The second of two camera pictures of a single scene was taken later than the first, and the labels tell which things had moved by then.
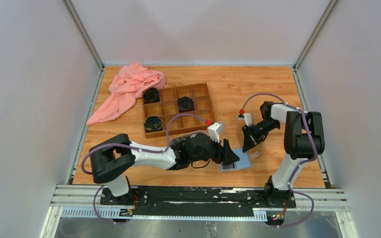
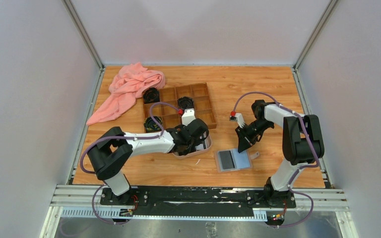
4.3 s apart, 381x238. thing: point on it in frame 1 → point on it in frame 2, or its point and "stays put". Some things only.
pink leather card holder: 245,162 stays put
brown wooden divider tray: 182,109 stays put
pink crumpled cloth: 130,82 stays put
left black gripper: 228,154 → 196,142
